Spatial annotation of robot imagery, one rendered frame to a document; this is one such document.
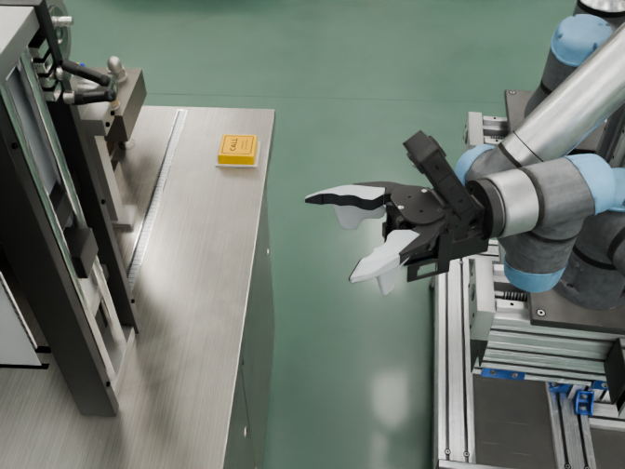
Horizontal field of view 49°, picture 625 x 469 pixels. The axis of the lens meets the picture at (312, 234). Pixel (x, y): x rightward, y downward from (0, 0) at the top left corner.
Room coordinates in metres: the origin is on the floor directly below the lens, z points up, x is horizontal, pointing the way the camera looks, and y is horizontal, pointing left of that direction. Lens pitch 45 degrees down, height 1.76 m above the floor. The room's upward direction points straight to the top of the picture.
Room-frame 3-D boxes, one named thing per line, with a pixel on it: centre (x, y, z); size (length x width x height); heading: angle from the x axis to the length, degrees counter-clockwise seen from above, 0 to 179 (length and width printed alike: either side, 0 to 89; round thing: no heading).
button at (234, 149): (1.07, 0.15, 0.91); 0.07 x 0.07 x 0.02; 87
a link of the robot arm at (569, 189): (0.61, -0.30, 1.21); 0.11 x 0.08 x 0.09; 108
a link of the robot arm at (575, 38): (1.31, -0.58, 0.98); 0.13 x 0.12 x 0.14; 147
